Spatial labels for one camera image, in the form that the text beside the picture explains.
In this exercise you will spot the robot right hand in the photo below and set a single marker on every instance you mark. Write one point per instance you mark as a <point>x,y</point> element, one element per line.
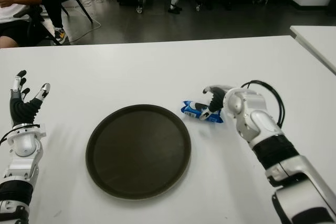
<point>217,100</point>

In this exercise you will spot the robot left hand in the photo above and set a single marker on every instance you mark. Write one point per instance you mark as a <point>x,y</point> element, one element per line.
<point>22,111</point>

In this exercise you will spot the blue Oreo cookie pack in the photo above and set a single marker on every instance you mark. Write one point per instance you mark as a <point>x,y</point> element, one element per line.
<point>191,107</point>

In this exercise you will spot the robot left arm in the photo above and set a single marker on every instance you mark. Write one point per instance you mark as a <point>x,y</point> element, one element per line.
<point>23,148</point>

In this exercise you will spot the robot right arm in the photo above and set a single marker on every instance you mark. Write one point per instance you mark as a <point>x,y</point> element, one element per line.
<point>275,150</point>

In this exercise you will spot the black office chair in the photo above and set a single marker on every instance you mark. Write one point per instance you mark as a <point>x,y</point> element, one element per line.
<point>34,24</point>

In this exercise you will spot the round dark brown tray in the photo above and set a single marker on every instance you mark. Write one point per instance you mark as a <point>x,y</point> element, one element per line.
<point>138,153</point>

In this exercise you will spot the standing person black trousers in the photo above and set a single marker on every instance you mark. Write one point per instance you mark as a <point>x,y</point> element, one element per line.
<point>52,3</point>

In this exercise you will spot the white side table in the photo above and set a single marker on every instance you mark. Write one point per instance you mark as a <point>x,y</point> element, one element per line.
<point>319,40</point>

